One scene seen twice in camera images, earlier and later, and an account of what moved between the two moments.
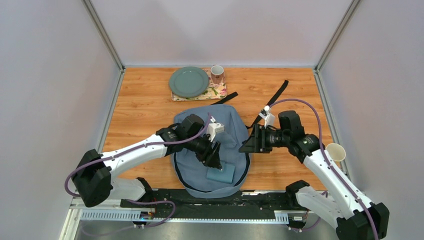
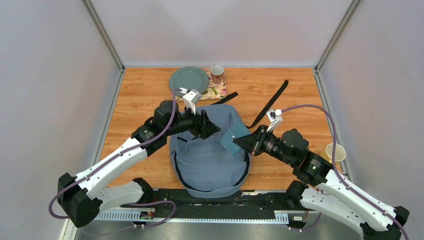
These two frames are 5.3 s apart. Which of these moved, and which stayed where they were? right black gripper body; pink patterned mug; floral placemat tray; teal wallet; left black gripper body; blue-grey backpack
Moved: teal wallet; left black gripper body
Stayed: floral placemat tray; pink patterned mug; blue-grey backpack; right black gripper body
